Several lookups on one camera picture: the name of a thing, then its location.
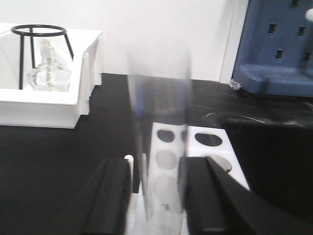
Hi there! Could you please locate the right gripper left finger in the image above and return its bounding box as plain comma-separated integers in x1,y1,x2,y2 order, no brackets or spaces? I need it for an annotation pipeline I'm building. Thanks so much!
83,158,132,235

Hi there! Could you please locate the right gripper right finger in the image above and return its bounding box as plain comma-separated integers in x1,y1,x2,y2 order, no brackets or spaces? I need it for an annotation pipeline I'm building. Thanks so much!
178,157,313,235

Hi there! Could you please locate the clear glass test tube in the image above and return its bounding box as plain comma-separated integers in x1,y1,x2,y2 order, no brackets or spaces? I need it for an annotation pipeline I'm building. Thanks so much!
128,48,190,235

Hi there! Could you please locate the white test tube rack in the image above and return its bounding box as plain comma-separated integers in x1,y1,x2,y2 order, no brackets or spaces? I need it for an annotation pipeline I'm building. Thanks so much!
126,122,248,235

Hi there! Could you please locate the blue pegboard drying rack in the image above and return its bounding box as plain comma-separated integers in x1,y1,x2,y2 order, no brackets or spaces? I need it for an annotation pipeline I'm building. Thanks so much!
232,0,313,97

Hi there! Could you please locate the black lab sink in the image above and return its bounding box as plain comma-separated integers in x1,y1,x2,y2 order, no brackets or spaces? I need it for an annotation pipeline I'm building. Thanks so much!
204,113,313,221

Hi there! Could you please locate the right white storage bin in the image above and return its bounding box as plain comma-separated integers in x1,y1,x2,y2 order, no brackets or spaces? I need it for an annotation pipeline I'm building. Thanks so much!
0,23,102,128

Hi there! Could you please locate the glass alcohol lamp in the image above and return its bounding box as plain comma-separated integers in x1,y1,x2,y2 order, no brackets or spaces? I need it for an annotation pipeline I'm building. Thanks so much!
27,38,71,92

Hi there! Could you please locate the black metal tripod stand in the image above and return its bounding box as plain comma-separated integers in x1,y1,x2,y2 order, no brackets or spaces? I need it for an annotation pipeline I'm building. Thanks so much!
11,24,74,92

